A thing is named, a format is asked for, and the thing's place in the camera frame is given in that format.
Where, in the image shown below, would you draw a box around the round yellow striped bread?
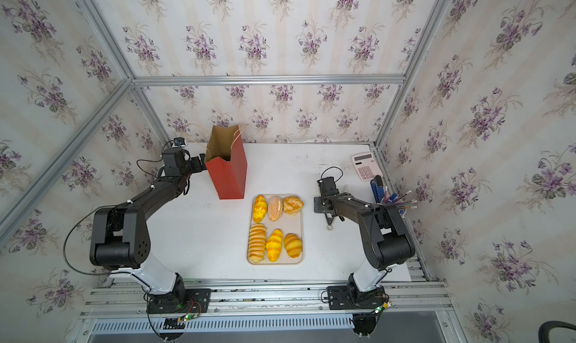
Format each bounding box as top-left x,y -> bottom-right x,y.
283,233 -> 302,258

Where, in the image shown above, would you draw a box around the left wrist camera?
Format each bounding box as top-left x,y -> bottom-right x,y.
172,137 -> 187,148

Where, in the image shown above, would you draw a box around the aluminium frame rail base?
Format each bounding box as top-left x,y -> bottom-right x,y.
79,280 -> 454,319

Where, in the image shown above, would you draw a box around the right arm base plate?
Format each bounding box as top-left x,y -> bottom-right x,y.
327,285 -> 389,311

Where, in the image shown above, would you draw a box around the blue stapler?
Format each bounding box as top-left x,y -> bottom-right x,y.
370,175 -> 388,203

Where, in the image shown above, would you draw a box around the pens in holder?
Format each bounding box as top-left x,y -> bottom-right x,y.
382,190 -> 419,215

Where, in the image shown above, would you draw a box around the pale seeded oval bread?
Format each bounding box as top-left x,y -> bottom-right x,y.
268,195 -> 284,221

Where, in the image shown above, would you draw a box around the beige plastic tray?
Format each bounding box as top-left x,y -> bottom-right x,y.
246,194 -> 304,266

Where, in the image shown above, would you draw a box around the golden knotted bread roll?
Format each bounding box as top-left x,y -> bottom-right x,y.
283,196 -> 304,215

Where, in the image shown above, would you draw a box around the red paper bag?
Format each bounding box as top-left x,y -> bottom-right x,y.
205,125 -> 248,200

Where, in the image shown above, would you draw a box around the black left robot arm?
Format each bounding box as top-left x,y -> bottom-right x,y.
89,147 -> 206,296

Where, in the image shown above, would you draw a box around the long ridged yellow bread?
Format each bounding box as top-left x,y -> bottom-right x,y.
247,223 -> 266,264

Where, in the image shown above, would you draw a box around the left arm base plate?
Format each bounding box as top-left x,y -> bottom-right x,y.
146,288 -> 212,314

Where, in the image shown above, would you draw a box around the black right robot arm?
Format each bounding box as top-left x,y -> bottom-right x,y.
313,176 -> 416,293

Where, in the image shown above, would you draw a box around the pink calculator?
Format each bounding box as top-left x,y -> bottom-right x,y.
351,152 -> 382,182

